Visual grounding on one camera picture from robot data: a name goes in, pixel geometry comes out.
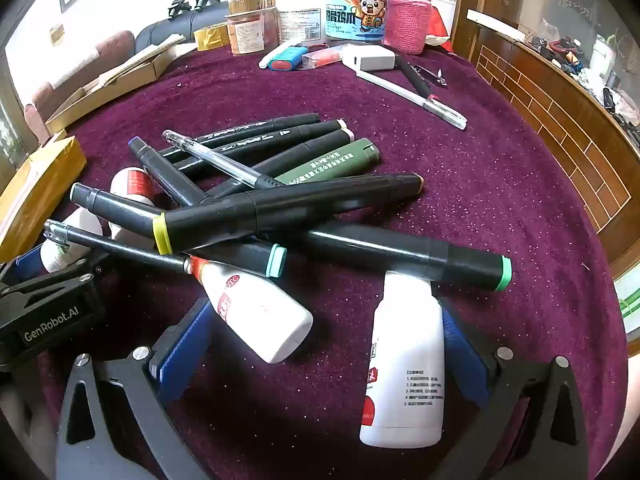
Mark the wall switch plate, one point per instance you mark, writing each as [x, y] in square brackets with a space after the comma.
[57, 33]

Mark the white bottle grey cap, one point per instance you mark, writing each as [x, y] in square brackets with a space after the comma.
[300, 15]

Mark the metal nail clipper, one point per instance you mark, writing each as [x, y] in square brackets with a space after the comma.
[435, 76]

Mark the clear packet red contents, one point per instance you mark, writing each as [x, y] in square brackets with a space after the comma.
[320, 56]

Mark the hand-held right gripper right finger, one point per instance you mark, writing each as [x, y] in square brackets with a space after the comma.
[465, 355]

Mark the black leather sofa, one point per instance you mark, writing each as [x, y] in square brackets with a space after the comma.
[165, 30]

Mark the red cloth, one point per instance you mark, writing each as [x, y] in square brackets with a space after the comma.
[440, 30]

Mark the gold tape roll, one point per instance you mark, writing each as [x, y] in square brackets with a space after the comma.
[212, 37]

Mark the brown sofa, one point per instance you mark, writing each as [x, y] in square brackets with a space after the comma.
[110, 50]

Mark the gold-edged tray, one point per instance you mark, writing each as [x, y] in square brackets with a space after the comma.
[40, 185]

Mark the white utility knife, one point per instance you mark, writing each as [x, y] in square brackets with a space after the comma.
[400, 91]

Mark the blue lighter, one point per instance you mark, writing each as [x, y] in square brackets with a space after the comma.
[287, 57]

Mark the open cardboard box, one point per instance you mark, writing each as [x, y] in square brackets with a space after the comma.
[150, 69]

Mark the thin black pen metal clip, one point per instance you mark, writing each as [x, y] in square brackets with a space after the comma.
[120, 247]

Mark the small white tube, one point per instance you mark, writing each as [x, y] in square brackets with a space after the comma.
[267, 60]

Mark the dark velvet tablecloth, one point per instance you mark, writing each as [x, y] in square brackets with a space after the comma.
[500, 200]

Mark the clear gel pen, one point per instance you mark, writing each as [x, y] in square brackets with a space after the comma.
[210, 155]

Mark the pile of black markers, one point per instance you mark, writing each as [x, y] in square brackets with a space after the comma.
[400, 255]

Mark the army green tube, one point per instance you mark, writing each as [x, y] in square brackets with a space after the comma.
[335, 162]

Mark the white charger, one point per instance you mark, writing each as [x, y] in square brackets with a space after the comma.
[372, 57]

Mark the white glue bottle printed text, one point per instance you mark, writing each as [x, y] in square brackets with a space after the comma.
[405, 360]

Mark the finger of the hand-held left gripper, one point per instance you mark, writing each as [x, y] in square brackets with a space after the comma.
[27, 266]
[82, 270]

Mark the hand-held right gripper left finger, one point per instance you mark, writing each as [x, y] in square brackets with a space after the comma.
[185, 345]

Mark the blue cartoon snack tub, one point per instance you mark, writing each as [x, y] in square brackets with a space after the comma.
[357, 15]

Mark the bottle in pink knit sleeve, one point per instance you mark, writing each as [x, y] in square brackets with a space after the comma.
[407, 25]

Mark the wooden cabinet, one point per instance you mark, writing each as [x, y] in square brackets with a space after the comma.
[550, 120]

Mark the clear jar orange label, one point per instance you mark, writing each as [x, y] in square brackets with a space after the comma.
[245, 35]

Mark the black marker dark blue cap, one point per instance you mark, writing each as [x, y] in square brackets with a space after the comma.
[160, 170]

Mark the white glue bottle green label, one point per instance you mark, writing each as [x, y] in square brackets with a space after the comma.
[82, 220]

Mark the white glue bottle red label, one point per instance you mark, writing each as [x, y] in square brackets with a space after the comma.
[130, 182]

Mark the flat white box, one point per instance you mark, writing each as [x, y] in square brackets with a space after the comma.
[492, 22]

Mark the black marker yellow end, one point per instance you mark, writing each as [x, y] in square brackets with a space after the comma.
[300, 205]

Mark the white glue bottle orange cap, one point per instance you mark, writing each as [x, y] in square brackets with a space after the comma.
[260, 310]

